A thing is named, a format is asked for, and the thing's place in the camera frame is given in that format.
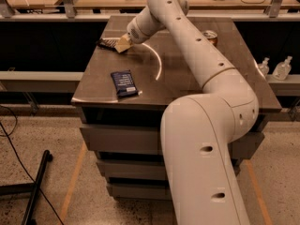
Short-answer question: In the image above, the black stand base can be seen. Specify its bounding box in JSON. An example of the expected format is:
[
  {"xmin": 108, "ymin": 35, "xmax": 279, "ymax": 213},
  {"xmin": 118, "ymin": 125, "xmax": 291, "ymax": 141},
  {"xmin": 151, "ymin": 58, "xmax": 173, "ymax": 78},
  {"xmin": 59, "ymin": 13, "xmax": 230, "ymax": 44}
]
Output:
[{"xmin": 0, "ymin": 150, "xmax": 53, "ymax": 225}]

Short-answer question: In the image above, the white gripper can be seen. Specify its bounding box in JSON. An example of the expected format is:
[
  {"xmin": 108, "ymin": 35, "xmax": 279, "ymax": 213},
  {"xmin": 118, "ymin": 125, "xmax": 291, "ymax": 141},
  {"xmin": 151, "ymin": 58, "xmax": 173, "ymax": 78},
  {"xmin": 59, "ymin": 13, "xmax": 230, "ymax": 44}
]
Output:
[{"xmin": 114, "ymin": 7, "xmax": 164, "ymax": 53}]

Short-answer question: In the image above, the black floor cable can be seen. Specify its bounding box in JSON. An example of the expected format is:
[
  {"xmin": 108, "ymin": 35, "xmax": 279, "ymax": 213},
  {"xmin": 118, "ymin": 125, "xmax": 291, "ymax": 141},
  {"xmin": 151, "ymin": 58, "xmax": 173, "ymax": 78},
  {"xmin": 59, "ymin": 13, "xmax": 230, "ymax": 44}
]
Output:
[{"xmin": 0, "ymin": 105, "xmax": 65, "ymax": 225}]

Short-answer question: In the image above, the clear sanitizer bottle left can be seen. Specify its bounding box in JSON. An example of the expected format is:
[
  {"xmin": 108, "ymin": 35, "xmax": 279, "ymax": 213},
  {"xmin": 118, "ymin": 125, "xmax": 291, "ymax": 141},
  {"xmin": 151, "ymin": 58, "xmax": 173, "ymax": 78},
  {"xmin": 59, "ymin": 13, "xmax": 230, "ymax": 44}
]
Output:
[{"xmin": 258, "ymin": 57, "xmax": 269, "ymax": 77}]

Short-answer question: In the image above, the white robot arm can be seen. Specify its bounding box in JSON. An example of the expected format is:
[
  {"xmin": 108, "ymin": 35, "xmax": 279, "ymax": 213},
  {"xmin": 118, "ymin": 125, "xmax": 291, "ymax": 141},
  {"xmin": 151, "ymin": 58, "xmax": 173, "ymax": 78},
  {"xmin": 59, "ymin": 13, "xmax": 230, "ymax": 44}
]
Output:
[{"xmin": 120, "ymin": 0, "xmax": 259, "ymax": 225}]

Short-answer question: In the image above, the orange soda can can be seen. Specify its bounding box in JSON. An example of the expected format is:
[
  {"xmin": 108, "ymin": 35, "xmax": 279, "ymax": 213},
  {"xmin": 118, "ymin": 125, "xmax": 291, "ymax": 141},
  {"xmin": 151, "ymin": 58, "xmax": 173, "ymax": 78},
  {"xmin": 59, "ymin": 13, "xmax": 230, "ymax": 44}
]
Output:
[{"xmin": 202, "ymin": 30, "xmax": 218, "ymax": 46}]

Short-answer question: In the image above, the grey drawer cabinet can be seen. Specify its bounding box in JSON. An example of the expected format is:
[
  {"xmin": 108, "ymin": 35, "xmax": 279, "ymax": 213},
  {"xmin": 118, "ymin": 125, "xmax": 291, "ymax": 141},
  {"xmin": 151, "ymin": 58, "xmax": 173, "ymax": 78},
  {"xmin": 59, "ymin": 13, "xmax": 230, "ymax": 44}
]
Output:
[{"xmin": 71, "ymin": 17, "xmax": 281, "ymax": 201}]

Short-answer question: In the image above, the blueberry rxbar blue wrapper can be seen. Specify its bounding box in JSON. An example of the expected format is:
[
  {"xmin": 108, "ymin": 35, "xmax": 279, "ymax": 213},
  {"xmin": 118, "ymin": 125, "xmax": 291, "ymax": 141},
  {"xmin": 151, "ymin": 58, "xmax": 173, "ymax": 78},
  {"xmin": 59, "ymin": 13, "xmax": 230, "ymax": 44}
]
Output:
[{"xmin": 111, "ymin": 70, "xmax": 138, "ymax": 98}]

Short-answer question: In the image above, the clear sanitizer bottle right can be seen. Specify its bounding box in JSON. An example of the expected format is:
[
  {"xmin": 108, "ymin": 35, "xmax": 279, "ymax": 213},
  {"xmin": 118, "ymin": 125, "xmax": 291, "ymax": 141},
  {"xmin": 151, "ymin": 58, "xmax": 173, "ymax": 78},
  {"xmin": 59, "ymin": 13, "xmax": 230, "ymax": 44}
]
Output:
[{"xmin": 273, "ymin": 56, "xmax": 293, "ymax": 81}]

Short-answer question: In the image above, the clear sanitizer bottle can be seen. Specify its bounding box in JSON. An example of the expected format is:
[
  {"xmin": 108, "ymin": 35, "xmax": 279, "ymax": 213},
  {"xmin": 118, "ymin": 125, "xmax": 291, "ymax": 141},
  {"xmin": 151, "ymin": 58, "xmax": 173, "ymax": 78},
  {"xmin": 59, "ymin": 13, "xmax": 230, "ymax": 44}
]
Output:
[
  {"xmin": 273, "ymin": 56, "xmax": 293, "ymax": 81},
  {"xmin": 258, "ymin": 57, "xmax": 269, "ymax": 77}
]

